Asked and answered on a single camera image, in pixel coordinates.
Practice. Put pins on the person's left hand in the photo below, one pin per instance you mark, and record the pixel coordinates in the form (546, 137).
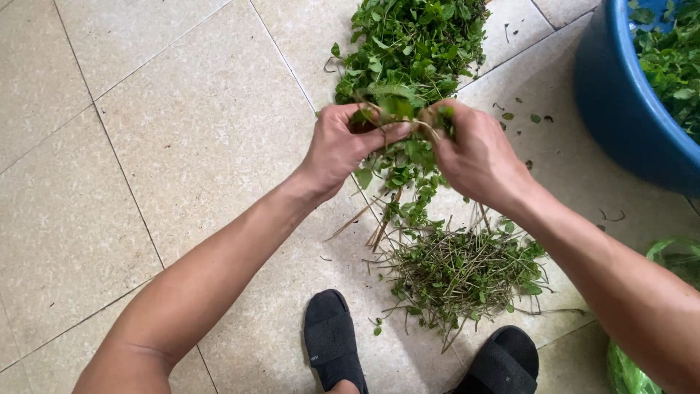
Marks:
(333, 150)

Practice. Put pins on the person's right hand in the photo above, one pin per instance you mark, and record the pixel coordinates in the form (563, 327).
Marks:
(481, 156)

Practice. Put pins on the bunch of green herb sprigs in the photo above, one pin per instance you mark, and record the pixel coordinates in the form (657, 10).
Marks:
(404, 164)

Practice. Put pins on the pile of discarded herb stems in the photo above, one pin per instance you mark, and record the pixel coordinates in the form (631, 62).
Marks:
(465, 273)

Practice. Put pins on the pile of fresh green herbs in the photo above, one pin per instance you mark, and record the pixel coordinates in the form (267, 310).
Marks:
(410, 49)

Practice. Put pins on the blue plastic basin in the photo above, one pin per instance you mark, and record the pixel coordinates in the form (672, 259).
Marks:
(629, 104)

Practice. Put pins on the black slipper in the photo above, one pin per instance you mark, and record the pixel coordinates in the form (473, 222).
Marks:
(332, 342)
(500, 364)

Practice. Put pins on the picked green leaves heap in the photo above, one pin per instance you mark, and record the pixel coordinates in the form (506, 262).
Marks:
(670, 65)

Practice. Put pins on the green plastic bag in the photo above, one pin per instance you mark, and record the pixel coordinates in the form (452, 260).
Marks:
(656, 306)

